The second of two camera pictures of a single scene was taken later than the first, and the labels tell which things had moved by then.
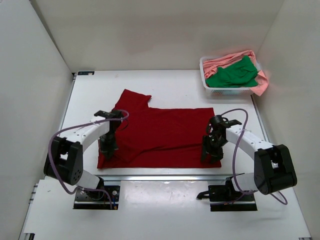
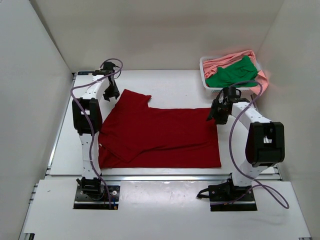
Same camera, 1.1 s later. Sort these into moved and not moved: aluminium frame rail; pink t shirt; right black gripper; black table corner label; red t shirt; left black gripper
Moved: right black gripper; left black gripper
Not moved: black table corner label; aluminium frame rail; pink t shirt; red t shirt
